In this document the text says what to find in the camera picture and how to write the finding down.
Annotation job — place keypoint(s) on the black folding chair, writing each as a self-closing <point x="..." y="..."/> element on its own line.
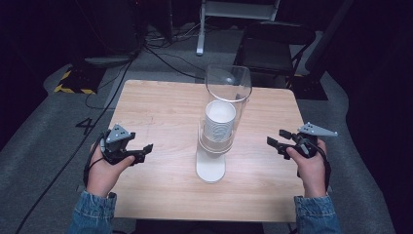
<point x="269" y="55"/>

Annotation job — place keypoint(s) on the black stand base plate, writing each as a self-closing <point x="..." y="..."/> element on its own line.
<point x="310" y="88"/>

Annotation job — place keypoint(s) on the black yellow striped floor plate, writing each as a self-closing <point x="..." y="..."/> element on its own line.
<point x="78" y="79"/>

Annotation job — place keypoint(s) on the stack of white paper cups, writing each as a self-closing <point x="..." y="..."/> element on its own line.
<point x="219" y="122"/>

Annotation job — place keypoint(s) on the white desk frame leg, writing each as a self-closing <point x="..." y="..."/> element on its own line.
<point x="201" y="35"/>

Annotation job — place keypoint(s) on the grey flat stand base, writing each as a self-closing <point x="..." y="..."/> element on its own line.
<point x="108" y="60"/>

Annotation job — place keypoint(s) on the clear cup dispenser white base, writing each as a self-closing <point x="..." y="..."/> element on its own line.
<point x="211" y="169"/>

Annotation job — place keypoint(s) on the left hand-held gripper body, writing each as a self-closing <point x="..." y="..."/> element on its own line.
<point x="114" y="148"/>

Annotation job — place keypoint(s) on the person's left hand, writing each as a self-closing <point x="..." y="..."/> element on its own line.
<point x="104" y="175"/>

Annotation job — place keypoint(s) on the dark slanted stand pole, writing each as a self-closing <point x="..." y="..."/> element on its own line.
<point x="328" y="35"/>

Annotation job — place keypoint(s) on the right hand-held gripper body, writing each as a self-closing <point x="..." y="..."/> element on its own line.
<point x="308" y="143"/>

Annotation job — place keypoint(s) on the person's right hand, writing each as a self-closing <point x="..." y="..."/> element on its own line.
<point x="310" y="172"/>

